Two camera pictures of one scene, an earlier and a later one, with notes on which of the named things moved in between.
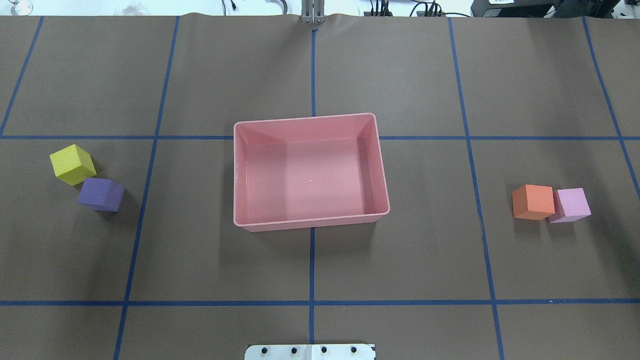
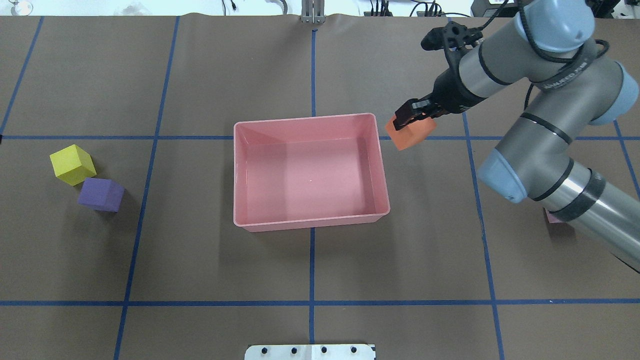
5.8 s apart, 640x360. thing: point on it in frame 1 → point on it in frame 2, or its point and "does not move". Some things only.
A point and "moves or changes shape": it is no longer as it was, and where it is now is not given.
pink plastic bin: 308,172 does not move
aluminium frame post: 313,11 does not move
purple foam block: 102,194 does not move
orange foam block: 533,202 moves or changes shape
